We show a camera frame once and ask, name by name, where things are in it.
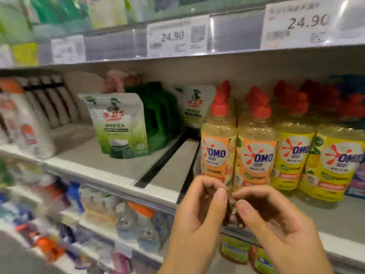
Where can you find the red green-label detergent pouch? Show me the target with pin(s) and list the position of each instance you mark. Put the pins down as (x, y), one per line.
(261, 262)
(235, 248)

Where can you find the white orange-trigger spray bottle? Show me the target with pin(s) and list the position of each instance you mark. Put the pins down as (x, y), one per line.
(25, 125)

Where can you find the white green-print cleaner pouch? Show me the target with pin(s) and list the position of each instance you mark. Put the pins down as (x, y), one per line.
(194, 105)

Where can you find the yellow-capped pink-label cleaner bottle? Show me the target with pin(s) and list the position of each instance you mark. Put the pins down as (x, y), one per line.
(51, 191)

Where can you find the person's right forearm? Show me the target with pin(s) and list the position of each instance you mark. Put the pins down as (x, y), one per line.
(299, 270)

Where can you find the cluster of orange trigger sprayers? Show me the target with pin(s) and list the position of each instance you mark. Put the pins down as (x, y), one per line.
(40, 242)

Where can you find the row of white green-capped bottles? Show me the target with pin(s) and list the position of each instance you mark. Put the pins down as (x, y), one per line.
(97, 205)

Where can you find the person's right hand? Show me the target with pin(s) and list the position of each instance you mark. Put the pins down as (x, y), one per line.
(279, 231)

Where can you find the large green white cleaner pouch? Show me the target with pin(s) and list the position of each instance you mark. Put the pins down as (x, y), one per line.
(120, 125)

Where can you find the person's left hand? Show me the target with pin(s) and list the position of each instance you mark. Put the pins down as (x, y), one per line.
(197, 225)

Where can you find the row of yellow red-capped bottles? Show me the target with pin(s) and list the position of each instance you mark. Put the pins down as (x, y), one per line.
(285, 145)

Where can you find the green capped cleaner bottle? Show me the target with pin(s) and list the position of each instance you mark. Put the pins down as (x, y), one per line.
(157, 117)

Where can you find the pink twin spray bottle pack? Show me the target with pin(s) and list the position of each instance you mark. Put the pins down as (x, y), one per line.
(117, 80)

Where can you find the blue pump cleaner bottle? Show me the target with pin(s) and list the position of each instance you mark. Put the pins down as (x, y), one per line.
(356, 179)

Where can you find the row of green pump bottles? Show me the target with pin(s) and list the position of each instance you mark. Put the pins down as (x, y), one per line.
(14, 20)

